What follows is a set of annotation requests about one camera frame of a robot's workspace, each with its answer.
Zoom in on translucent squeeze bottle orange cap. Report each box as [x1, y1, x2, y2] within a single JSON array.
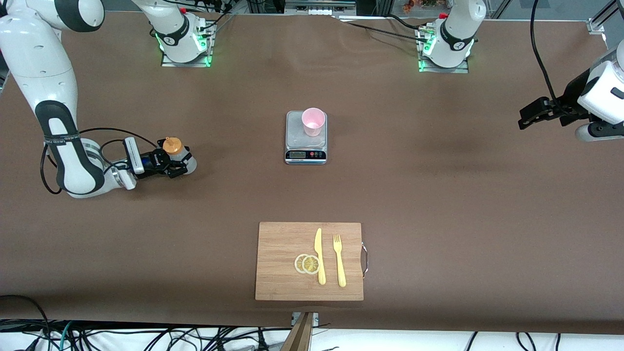
[[162, 137, 197, 175]]

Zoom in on pink plastic cup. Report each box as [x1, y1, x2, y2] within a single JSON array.
[[301, 107, 326, 137]]

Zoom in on brown table cover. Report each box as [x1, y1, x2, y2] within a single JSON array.
[[0, 9, 624, 336]]

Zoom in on silver digital kitchen scale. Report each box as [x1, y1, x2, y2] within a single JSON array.
[[285, 111, 328, 165]]

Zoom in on wooden cutting board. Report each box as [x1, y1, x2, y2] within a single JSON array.
[[254, 222, 365, 301]]

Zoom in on yellow plastic knife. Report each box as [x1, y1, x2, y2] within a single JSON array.
[[314, 228, 327, 286]]

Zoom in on yellow plastic fork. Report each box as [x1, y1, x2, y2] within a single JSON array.
[[332, 234, 347, 288]]

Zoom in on white power strip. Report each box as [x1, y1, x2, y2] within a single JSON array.
[[285, 0, 356, 16]]

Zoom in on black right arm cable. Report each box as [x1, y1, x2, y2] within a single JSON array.
[[39, 128, 159, 195]]

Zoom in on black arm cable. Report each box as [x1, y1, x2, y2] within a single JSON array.
[[530, 0, 568, 100], [39, 128, 159, 195]]

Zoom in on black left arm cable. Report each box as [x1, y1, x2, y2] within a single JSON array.
[[530, 0, 568, 100]]

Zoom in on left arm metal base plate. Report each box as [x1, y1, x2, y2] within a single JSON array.
[[418, 27, 469, 74]]

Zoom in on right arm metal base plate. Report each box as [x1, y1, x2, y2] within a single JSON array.
[[161, 22, 213, 68]]

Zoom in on black cable on table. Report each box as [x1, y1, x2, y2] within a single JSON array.
[[336, 14, 429, 43]]

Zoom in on black looped floor cable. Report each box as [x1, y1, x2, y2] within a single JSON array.
[[0, 294, 49, 337]]

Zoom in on teal floor cable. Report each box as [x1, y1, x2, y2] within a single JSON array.
[[58, 322, 74, 351]]

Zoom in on wooden post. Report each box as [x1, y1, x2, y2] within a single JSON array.
[[280, 312, 315, 351]]

